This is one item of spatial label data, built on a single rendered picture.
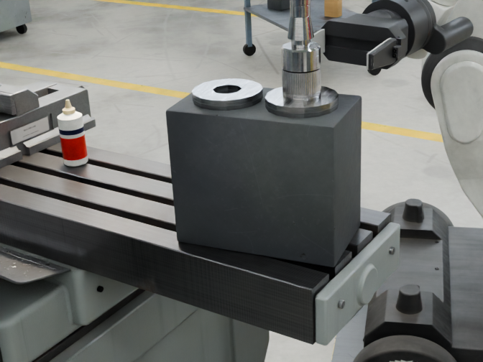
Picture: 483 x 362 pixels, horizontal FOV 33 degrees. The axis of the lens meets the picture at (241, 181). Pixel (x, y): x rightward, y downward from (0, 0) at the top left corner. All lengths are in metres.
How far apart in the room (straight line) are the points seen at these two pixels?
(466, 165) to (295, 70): 0.59
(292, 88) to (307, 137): 0.07
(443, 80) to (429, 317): 0.41
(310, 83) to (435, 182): 2.51
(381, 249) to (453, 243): 0.70
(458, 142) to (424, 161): 2.22
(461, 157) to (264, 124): 0.58
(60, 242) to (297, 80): 0.46
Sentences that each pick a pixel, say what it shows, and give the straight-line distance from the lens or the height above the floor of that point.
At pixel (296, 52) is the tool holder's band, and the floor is 1.16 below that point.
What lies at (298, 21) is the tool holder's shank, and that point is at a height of 1.20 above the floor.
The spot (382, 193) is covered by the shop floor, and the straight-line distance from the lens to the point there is 3.36.
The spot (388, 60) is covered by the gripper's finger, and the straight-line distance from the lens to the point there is 1.08.
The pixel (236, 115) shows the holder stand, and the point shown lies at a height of 1.09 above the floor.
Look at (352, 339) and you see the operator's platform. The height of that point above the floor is 0.40.
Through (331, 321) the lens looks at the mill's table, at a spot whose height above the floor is 0.86.
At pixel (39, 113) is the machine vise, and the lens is 1.48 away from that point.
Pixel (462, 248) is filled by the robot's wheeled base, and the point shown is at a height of 0.57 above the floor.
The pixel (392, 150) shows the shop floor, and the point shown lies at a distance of 3.78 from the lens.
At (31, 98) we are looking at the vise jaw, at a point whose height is 1.00.
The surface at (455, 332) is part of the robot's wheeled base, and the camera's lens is 1.53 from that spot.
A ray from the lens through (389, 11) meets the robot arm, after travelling 1.17.
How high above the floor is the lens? 1.43
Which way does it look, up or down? 24 degrees down
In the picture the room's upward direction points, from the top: 3 degrees counter-clockwise
